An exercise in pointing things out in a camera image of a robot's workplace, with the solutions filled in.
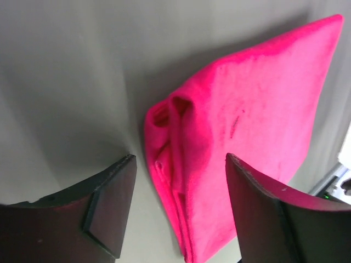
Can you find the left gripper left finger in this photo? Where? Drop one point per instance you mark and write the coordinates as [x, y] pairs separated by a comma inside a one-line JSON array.
[[85, 222]]

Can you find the red polo shirt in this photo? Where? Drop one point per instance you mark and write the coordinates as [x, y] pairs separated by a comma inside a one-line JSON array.
[[258, 104]]

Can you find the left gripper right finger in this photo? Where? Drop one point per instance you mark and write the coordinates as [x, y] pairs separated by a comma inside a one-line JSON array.
[[277, 223]]

